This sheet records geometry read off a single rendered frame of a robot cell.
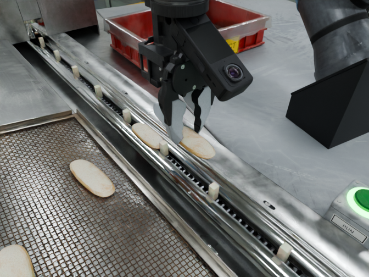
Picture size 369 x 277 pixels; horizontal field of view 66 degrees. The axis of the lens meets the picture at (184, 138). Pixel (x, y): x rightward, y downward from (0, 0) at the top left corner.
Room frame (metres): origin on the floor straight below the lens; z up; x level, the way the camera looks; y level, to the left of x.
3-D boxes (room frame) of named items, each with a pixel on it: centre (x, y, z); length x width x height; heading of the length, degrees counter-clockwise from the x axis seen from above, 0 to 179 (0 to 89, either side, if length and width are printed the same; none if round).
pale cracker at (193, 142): (0.35, -0.01, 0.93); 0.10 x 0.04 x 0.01; 40
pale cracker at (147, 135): (0.46, 0.08, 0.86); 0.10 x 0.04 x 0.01; 40
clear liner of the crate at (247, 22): (1.00, -0.01, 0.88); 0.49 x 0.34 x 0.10; 126
